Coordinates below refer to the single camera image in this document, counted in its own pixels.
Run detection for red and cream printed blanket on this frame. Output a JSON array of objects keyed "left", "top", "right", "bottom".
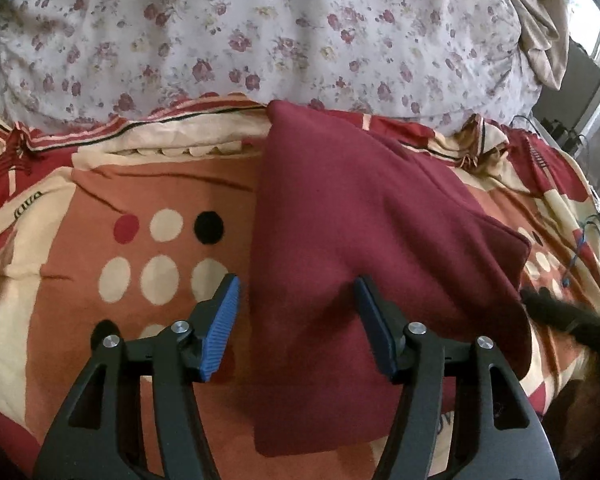
[{"left": 0, "top": 92, "right": 600, "bottom": 480}]

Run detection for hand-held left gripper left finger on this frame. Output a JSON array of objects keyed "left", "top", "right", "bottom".
[{"left": 32, "top": 274, "right": 242, "bottom": 480}]

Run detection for beige cloth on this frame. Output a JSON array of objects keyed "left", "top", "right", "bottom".
[{"left": 485, "top": 0, "right": 571, "bottom": 88}]

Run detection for dark red sweater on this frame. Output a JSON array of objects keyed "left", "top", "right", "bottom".
[{"left": 250, "top": 100, "right": 533, "bottom": 458}]

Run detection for black box furniture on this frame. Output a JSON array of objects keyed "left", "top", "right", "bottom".
[{"left": 532, "top": 40, "right": 600, "bottom": 136}]

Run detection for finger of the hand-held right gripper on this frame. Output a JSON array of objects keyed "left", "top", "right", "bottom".
[{"left": 520, "top": 287, "right": 600, "bottom": 361}]

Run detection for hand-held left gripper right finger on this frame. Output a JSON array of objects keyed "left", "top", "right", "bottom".
[{"left": 354, "top": 275, "right": 561, "bottom": 480}]

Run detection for floral quilt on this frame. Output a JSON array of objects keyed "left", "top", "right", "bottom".
[{"left": 0, "top": 0, "right": 546, "bottom": 136}]

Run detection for blue cable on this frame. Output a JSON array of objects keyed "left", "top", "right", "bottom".
[{"left": 562, "top": 222, "right": 588, "bottom": 288}]

